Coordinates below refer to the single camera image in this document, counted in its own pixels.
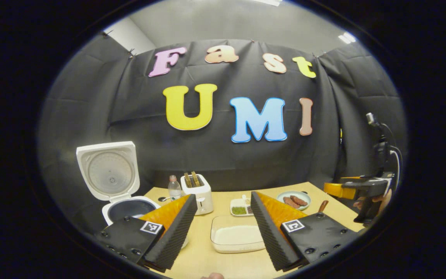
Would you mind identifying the clear plastic bottle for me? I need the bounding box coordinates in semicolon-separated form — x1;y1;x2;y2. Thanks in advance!
168;175;183;202

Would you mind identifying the white rice cooker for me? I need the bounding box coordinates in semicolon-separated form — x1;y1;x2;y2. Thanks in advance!
75;141;161;226

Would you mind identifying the white divided bean dish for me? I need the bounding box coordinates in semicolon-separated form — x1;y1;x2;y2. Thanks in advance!
230;195;254;217

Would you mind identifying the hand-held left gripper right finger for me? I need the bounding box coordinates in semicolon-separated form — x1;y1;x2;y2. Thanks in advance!
250;190;363;272

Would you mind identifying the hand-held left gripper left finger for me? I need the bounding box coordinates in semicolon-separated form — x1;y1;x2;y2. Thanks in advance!
95;193;199;272

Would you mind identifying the white toaster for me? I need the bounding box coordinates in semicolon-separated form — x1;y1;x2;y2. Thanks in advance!
180;173;214;216

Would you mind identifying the black cable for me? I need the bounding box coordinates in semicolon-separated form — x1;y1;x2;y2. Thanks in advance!
380;123;405;183

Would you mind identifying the clear glass dish of rice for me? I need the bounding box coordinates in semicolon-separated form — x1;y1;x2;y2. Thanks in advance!
210;215;266;254

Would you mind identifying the black backdrop cloth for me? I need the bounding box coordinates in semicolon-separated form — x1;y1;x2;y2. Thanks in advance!
37;33;407;233

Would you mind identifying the grey cable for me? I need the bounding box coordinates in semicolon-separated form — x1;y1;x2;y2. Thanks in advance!
389;149;401;190

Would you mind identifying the pale green plate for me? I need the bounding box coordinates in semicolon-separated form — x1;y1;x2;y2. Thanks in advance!
276;190;312;212

